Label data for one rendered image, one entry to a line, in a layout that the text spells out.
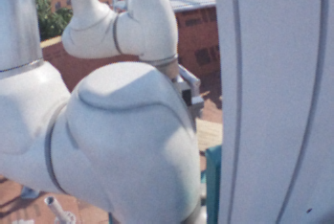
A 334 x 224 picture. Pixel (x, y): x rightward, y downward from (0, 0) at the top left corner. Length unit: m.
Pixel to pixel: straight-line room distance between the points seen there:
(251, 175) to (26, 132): 0.28
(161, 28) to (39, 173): 0.37
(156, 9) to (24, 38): 0.29
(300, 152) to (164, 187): 0.17
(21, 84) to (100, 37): 0.27
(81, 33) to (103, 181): 0.37
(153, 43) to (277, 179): 0.43
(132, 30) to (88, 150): 0.33
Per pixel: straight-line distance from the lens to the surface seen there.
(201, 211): 0.43
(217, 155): 0.25
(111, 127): 0.25
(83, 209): 1.48
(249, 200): 0.19
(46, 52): 2.11
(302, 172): 0.20
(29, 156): 0.36
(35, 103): 0.35
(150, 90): 0.26
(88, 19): 0.57
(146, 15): 0.53
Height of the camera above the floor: 1.10
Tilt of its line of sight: 28 degrees down
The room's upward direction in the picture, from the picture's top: 8 degrees counter-clockwise
